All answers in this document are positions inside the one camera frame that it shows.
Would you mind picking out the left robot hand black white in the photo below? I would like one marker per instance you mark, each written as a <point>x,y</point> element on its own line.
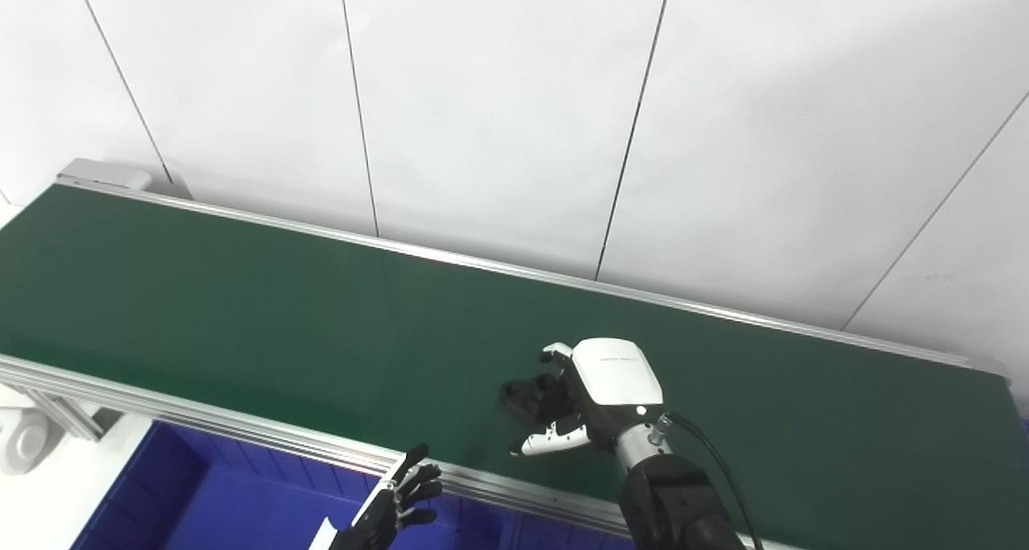
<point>391,510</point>

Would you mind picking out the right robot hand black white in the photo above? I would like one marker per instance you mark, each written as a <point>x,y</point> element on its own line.
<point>599,397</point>

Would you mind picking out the black flanged metal part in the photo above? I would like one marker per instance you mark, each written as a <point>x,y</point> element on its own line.
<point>530,395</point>

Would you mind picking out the white conveyor leg bracket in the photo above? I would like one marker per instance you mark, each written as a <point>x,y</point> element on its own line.
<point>24,436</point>

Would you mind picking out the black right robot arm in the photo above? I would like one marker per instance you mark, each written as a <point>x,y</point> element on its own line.
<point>674,506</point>

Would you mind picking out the blue plastic bin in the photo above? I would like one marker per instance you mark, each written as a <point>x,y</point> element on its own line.
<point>265,502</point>

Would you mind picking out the green conveyor belt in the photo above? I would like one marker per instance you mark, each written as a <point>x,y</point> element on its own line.
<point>450,357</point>
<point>241,429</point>

